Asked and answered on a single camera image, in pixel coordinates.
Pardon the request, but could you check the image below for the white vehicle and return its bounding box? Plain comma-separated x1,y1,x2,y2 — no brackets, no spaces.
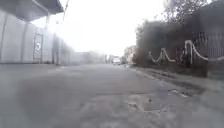
112,57,122,66

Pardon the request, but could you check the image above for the grey building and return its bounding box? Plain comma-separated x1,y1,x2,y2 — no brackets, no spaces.
74,50,108,65

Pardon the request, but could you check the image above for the grey asphalt road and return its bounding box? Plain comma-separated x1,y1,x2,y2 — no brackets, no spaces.
0,63,224,128

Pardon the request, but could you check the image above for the dark overgrown hedge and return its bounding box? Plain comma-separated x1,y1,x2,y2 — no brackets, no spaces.
134,19,201,68

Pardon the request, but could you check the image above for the dirt roadside verge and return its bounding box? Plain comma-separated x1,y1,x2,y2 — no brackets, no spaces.
133,65,224,98

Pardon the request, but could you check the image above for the tree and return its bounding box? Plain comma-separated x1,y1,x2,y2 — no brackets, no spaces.
162,0,221,33

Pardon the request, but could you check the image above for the mesh fence with white curved base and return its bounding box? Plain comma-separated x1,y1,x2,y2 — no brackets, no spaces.
147,30,224,74

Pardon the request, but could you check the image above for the pale building with overhanging roof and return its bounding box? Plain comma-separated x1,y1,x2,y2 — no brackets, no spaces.
0,0,76,66

